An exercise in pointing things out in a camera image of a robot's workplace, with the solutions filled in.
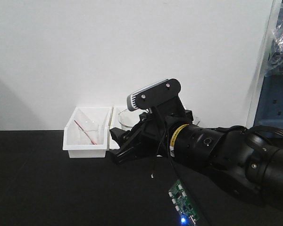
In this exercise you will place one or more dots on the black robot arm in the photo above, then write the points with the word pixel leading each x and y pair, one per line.
pixel 240 161

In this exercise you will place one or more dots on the left white plastic bin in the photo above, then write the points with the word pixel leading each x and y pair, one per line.
pixel 86 133

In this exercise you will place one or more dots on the clear glass beaker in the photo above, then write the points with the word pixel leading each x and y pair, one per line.
pixel 128 119

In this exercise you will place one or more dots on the green circuit board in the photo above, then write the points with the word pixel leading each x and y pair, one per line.
pixel 183 205

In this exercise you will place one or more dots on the middle white plastic bin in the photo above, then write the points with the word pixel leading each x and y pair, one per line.
pixel 114 120

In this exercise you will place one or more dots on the white plastic bin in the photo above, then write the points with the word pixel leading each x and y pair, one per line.
pixel 86 133
pixel 114 120

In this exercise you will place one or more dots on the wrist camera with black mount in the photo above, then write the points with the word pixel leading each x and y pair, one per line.
pixel 160 97

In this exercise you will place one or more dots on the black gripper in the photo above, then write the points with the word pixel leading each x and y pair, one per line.
pixel 150 137

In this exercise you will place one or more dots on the blue perforated cabinet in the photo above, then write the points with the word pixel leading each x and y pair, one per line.
pixel 270 107

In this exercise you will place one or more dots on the glass beaker in left bin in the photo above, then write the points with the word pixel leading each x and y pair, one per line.
pixel 94 134

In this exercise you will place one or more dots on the clear plastic bag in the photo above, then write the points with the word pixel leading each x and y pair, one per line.
pixel 275 60

